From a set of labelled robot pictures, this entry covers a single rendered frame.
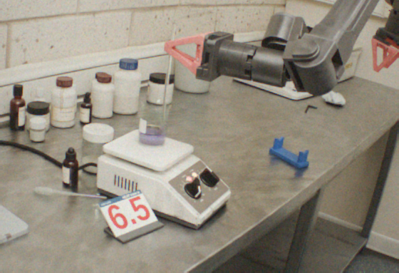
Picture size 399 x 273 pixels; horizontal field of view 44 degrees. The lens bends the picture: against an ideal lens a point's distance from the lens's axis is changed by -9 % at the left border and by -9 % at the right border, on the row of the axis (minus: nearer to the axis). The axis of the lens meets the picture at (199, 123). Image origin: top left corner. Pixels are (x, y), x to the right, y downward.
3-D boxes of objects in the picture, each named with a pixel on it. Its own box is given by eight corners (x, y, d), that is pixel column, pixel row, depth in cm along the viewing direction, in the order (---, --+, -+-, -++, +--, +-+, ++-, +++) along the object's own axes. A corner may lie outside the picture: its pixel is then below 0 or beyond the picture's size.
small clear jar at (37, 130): (28, 142, 107) (28, 122, 105) (30, 135, 110) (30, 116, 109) (44, 143, 107) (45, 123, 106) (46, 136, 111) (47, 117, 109)
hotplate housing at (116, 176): (229, 202, 94) (237, 161, 92) (197, 232, 83) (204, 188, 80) (124, 166, 103) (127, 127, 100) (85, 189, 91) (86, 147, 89)
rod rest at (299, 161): (308, 166, 115) (312, 151, 114) (298, 168, 113) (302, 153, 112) (278, 150, 122) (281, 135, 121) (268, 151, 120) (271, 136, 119)
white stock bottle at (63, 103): (46, 120, 120) (48, 75, 116) (70, 118, 123) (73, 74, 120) (53, 129, 115) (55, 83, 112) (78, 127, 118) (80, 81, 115)
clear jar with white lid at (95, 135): (84, 175, 96) (86, 135, 94) (78, 162, 101) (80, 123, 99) (115, 174, 99) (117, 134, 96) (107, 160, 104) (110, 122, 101)
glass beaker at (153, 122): (160, 153, 90) (165, 107, 87) (130, 146, 91) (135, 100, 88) (172, 142, 95) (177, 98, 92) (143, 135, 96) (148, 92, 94)
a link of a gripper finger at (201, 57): (161, 28, 84) (216, 37, 82) (178, 23, 91) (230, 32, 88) (156, 68, 86) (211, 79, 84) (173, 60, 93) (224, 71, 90)
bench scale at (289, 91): (295, 102, 163) (298, 88, 161) (229, 80, 178) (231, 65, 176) (322, 95, 177) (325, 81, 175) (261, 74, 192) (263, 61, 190)
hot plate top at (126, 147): (195, 150, 94) (196, 146, 94) (161, 172, 84) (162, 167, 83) (137, 132, 99) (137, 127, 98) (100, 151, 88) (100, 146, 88)
